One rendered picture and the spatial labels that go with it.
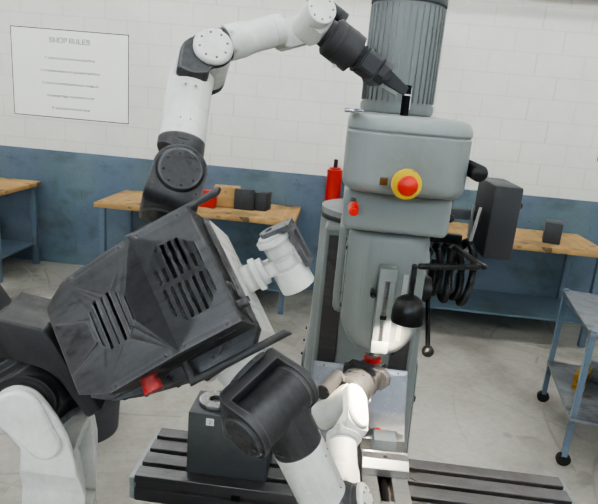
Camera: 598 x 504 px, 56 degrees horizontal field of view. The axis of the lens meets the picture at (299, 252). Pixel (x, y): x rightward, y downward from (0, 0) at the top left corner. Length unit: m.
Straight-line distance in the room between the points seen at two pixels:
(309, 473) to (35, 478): 0.49
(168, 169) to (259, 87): 4.66
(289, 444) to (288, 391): 0.09
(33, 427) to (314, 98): 4.81
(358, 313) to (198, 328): 0.62
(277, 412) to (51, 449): 0.40
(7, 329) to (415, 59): 1.12
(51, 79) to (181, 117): 5.24
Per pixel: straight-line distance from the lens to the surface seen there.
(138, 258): 0.87
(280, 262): 0.99
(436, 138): 1.16
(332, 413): 1.30
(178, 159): 1.01
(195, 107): 1.11
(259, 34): 1.23
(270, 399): 0.93
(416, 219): 1.27
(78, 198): 6.29
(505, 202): 1.64
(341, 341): 1.90
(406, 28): 1.54
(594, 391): 4.03
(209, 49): 1.15
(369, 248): 1.32
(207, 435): 1.58
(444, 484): 1.74
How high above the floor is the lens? 1.90
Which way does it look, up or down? 15 degrees down
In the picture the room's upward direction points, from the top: 5 degrees clockwise
